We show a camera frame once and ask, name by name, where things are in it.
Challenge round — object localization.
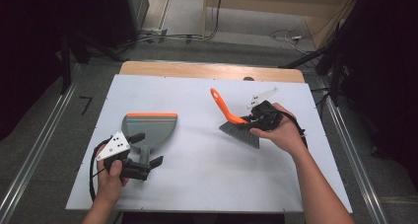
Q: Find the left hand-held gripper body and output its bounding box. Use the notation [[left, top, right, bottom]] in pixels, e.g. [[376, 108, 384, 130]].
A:
[[95, 130, 153, 182]]

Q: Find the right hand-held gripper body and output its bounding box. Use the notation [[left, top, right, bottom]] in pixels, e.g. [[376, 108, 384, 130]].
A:
[[245, 87, 284, 132]]

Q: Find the grey brush with orange handle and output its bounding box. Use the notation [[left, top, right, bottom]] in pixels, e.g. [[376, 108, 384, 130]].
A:
[[209, 87, 261, 150]]

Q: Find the grey dustpan with orange edge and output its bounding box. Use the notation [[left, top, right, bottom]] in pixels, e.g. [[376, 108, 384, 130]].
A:
[[120, 112, 178, 183]]

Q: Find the person's right hand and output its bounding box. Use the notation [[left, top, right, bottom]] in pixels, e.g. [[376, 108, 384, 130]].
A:
[[248, 102, 309, 158]]

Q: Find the person's left hand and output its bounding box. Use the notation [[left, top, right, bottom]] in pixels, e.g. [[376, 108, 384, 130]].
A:
[[96, 143, 131, 206]]

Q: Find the white table board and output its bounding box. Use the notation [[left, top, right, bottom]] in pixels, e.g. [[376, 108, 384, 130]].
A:
[[65, 73, 353, 214]]

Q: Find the wooden table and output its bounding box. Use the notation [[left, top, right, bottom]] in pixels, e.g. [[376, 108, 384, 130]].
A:
[[118, 60, 306, 84]]

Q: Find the black stand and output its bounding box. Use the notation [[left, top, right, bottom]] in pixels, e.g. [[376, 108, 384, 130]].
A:
[[278, 20, 344, 108], [58, 28, 124, 95]]

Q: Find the grey power strip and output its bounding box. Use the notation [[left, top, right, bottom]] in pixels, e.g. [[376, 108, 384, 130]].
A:
[[140, 28, 169, 43]]

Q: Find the light wooden furniture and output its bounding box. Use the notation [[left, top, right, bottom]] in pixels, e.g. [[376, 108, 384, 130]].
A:
[[202, 0, 363, 50]]

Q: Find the dark curtain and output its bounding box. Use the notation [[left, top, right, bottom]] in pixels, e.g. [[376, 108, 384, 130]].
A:
[[334, 0, 418, 188], [0, 0, 106, 143]]

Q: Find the black cabinet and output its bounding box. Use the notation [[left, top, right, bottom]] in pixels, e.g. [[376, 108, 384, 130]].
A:
[[101, 0, 151, 50]]

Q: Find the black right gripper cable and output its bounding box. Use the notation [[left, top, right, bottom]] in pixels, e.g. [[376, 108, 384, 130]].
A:
[[279, 110, 310, 150]]

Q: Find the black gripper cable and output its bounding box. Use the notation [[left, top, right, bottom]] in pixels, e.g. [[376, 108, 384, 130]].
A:
[[279, 110, 310, 150], [89, 137, 113, 202]]

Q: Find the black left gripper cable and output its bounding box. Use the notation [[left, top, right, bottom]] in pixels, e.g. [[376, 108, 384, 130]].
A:
[[89, 137, 113, 202]]

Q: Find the metal floor rail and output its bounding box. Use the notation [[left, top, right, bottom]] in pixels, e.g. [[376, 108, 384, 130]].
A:
[[0, 63, 82, 224], [314, 75, 390, 224]]

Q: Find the white floor cable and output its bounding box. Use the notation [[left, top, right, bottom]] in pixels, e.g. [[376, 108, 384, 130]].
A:
[[269, 29, 314, 55]]

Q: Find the black hanging cable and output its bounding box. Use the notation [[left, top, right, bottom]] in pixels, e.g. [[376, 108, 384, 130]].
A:
[[202, 0, 226, 40]]

